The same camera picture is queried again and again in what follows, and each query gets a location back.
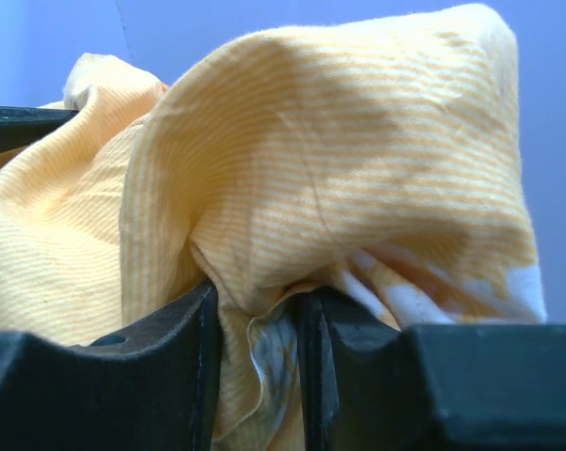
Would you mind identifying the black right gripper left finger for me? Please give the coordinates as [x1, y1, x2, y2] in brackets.
[0, 281, 220, 450]

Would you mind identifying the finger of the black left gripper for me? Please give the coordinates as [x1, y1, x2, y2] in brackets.
[0, 106, 78, 153]

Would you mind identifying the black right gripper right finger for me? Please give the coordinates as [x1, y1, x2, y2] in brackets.
[295, 288, 566, 451]

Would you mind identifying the orange cartoon print pillowcase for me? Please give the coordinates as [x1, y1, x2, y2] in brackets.
[0, 4, 546, 450]

